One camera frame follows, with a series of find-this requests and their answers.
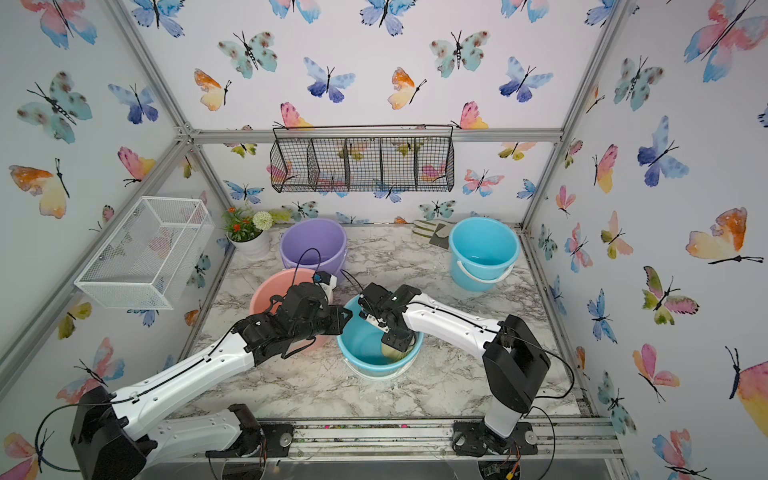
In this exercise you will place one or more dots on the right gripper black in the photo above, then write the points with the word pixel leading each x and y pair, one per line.
pixel 398 346

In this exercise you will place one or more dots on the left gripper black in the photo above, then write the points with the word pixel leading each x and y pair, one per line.
pixel 335 312

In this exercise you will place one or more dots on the pink plastic bucket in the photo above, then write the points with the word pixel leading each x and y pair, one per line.
pixel 278 284

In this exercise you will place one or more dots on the yellow microfiber cloth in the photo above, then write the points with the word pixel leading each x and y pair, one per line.
pixel 394 355

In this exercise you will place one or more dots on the teal plastic bucket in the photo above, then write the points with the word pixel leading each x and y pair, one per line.
pixel 360 344
pixel 483 253

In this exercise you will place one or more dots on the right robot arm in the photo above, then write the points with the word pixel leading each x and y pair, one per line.
pixel 514 362

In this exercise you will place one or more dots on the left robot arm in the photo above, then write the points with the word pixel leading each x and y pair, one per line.
pixel 117 435

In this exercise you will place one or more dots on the purple plastic bucket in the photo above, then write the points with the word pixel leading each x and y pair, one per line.
pixel 318 243

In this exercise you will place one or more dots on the beige patterned folded cloth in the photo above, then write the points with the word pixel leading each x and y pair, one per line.
pixel 432 232

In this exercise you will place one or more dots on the potted flower plant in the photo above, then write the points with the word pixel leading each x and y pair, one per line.
pixel 249 231

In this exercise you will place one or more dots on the aluminium front rail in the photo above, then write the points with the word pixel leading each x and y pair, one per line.
pixel 367 439

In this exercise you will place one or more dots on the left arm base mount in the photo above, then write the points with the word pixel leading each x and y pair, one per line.
pixel 267 441

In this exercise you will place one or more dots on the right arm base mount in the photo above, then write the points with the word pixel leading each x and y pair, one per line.
pixel 475 439

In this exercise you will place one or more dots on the black wire wall basket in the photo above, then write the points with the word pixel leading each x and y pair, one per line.
pixel 363 159

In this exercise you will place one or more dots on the white wire mesh basket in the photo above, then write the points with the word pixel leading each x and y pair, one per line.
pixel 148 258

